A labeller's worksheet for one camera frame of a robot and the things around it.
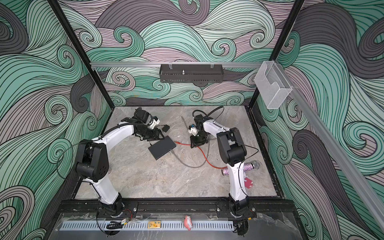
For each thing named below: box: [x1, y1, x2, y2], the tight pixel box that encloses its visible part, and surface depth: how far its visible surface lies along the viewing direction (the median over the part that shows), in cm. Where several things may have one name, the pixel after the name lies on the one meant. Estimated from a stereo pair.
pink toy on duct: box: [184, 215, 193, 231], surface depth 67 cm
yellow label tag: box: [147, 220, 161, 229], surface depth 70 cm
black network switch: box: [148, 135, 177, 161], surface depth 97 cm
